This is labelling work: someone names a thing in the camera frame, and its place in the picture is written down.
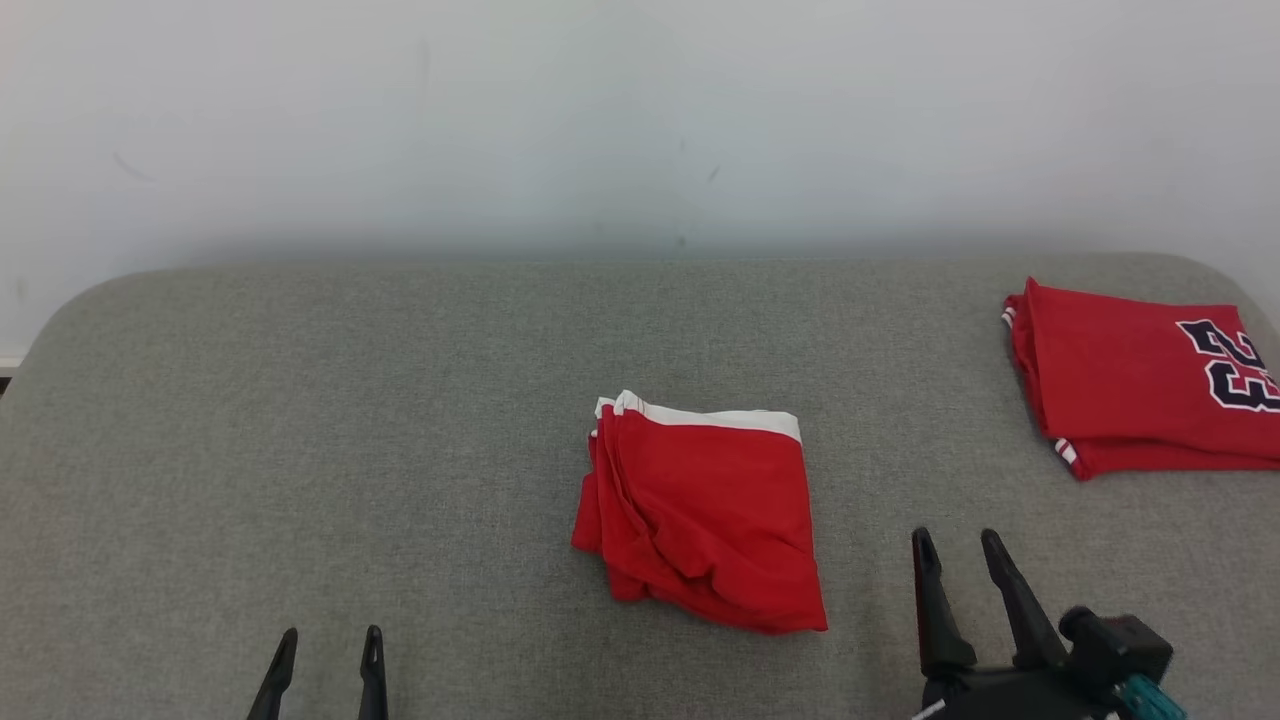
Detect grey fabric sofa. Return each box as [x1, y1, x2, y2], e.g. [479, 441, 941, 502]
[0, 252, 1280, 720]

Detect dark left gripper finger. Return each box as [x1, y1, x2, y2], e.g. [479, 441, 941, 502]
[246, 628, 300, 720]
[357, 625, 390, 720]

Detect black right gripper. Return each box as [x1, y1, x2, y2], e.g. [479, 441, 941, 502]
[910, 527, 1116, 720]

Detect red shorts with white stripe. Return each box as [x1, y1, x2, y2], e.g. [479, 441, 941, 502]
[570, 389, 830, 636]

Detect red jersey with white sleeves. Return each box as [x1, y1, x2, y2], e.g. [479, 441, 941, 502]
[1000, 277, 1280, 483]

